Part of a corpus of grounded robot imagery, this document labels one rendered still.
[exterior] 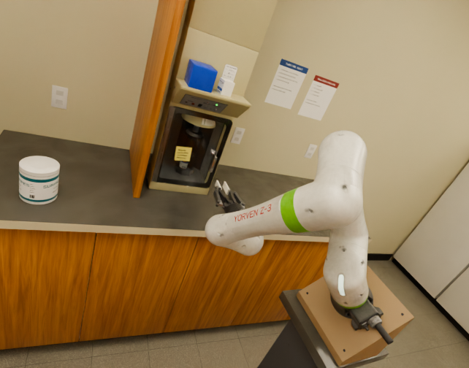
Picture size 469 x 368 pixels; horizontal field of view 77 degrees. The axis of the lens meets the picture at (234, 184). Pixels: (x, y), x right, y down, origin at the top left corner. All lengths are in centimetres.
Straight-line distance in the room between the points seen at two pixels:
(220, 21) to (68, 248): 111
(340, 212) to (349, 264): 38
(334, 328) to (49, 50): 173
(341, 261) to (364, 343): 31
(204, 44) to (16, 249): 110
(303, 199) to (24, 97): 152
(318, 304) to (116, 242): 87
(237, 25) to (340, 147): 77
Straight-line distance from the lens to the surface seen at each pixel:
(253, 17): 138
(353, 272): 103
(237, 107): 135
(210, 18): 133
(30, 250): 144
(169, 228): 134
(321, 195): 69
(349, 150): 78
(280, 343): 147
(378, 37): 232
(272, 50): 192
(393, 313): 124
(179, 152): 146
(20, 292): 163
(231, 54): 137
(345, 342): 122
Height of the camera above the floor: 178
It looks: 27 degrees down
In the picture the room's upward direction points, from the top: 22 degrees clockwise
